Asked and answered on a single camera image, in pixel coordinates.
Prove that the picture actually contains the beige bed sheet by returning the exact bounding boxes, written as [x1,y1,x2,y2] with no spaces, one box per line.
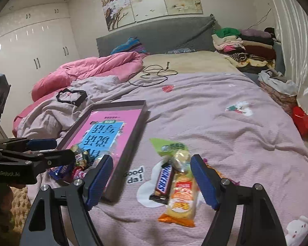
[133,51,243,82]

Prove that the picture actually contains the pink book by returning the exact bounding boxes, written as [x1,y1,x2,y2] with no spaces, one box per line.
[67,109,142,164]

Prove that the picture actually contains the black cable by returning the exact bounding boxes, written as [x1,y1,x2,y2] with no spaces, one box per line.
[128,61,179,85]

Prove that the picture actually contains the grey headboard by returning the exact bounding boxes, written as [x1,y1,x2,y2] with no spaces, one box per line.
[96,15,217,57]

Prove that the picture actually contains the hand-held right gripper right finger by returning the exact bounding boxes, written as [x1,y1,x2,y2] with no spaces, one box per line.
[190,154,288,246]

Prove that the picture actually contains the pile of folded clothes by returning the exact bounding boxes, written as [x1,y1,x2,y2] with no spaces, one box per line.
[212,27,278,68]

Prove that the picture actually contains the brown chocolate bar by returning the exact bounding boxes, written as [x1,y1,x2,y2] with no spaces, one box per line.
[149,163,175,204]

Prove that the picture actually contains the orange cracker packet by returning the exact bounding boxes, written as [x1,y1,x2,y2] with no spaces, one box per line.
[158,170,202,227]

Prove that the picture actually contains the small red snack packet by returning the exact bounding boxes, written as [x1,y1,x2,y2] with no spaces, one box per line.
[71,168,87,180]

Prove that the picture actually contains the beige woven mat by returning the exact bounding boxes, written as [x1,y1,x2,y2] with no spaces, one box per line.
[9,186,32,226]

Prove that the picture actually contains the cream curtain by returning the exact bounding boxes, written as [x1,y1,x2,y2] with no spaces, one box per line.
[264,0,308,126]

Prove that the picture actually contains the pink quilt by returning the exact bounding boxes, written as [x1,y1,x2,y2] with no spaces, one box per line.
[12,52,144,136]

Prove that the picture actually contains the lilac blanket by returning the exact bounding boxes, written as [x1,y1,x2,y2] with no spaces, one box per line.
[15,72,308,246]

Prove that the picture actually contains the floral wall painting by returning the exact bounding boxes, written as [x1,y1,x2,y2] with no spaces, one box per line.
[101,0,204,31]

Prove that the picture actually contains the red bag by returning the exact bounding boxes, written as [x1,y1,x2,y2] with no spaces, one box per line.
[291,106,308,137]

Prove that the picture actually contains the white wardrobe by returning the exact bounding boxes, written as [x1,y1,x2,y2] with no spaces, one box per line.
[0,2,80,103]

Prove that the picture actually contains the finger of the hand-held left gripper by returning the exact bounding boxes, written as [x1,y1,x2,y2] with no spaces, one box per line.
[0,138,57,152]
[0,149,76,170]

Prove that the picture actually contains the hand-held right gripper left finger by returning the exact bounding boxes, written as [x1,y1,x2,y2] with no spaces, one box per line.
[19,154,114,246]

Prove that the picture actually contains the blue clothes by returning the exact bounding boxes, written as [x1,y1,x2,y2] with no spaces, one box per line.
[110,37,148,55]

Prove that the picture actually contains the green snack packet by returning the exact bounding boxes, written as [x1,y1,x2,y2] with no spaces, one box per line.
[149,138,189,157]

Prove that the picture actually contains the blue cookie packet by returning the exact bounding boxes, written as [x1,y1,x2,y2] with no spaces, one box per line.
[48,164,75,180]

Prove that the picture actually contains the yellow wrapped candy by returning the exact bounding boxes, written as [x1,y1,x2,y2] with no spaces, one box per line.
[173,149,191,171]

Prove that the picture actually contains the black square frame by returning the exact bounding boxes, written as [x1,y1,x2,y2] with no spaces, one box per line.
[56,88,88,107]

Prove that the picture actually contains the black snack packet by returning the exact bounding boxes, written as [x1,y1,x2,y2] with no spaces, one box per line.
[71,145,94,170]

